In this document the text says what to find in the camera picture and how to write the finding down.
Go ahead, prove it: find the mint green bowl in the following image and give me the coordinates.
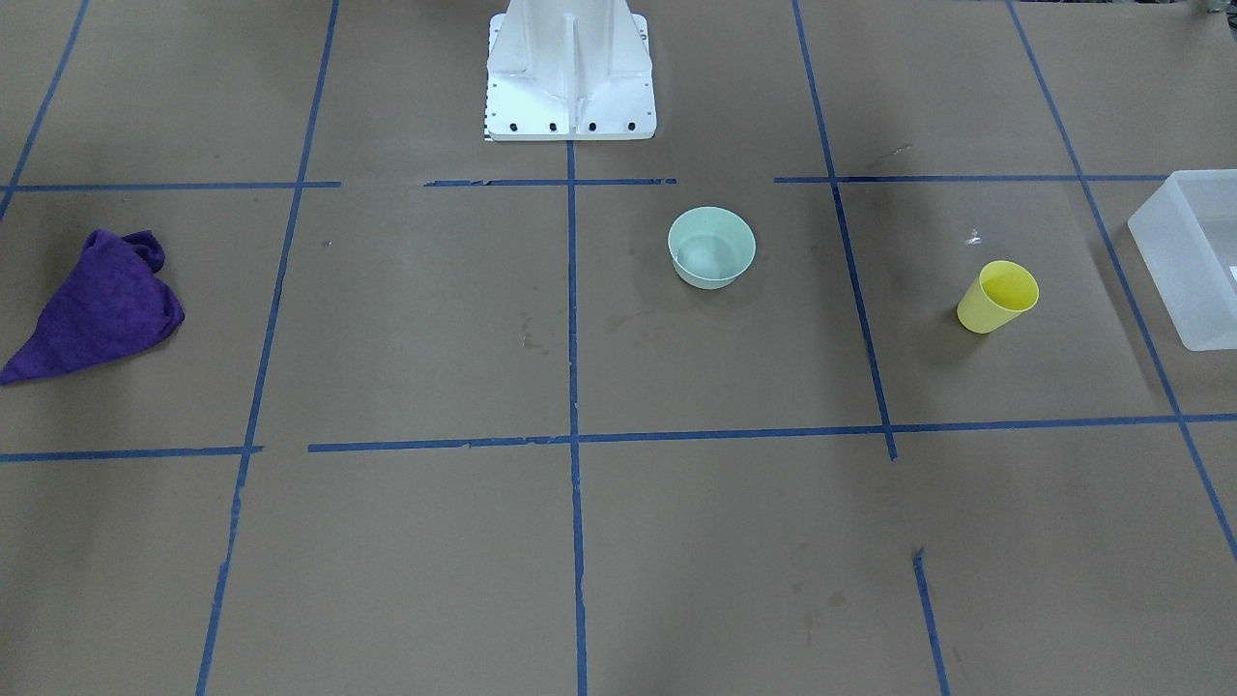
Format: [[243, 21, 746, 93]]
[[667, 206, 760, 291]]

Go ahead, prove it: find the translucent white storage box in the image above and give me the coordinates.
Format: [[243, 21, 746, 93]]
[[1128, 171, 1236, 352]]

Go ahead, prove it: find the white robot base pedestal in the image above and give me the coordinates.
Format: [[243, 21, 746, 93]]
[[482, 1, 658, 142]]

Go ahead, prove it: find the yellow plastic cup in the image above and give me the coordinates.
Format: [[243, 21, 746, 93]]
[[956, 260, 1040, 334]]

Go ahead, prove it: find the purple cloth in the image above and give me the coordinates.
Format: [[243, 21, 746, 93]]
[[1, 229, 186, 384]]

